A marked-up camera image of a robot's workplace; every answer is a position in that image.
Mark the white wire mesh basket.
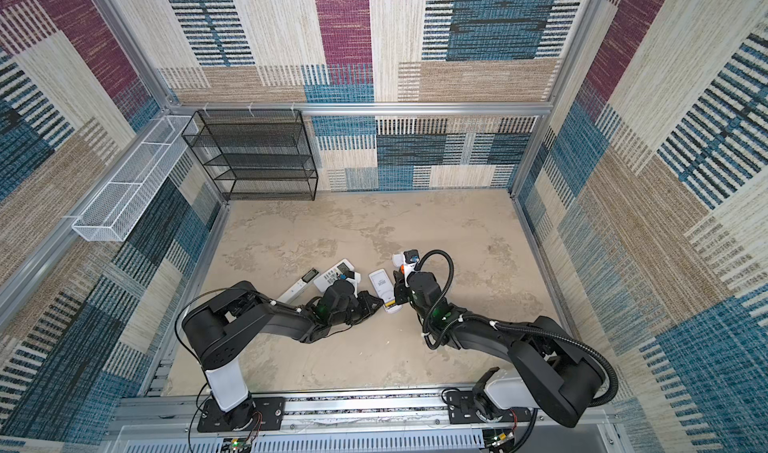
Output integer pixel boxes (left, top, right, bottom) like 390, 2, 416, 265
72, 115, 191, 242

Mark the white remote control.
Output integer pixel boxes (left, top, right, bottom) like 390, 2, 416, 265
369, 269, 402, 314
313, 259, 354, 293

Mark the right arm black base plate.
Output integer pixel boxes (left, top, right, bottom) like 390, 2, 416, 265
440, 387, 532, 424

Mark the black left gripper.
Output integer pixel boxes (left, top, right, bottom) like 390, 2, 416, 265
329, 292, 385, 330

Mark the black wire mesh shelf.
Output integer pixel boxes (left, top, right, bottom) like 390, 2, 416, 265
181, 109, 319, 201

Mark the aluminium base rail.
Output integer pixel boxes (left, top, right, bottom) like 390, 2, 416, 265
99, 383, 632, 452

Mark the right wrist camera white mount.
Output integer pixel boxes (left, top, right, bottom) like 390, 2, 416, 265
392, 249, 420, 282

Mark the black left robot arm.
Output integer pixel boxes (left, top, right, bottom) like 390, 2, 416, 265
181, 277, 384, 414

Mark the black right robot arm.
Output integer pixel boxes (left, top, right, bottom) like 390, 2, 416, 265
394, 271, 619, 428

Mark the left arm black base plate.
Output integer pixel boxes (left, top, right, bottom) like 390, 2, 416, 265
195, 397, 286, 433

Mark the slim white remote black screen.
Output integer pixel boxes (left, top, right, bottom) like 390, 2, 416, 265
277, 268, 319, 304

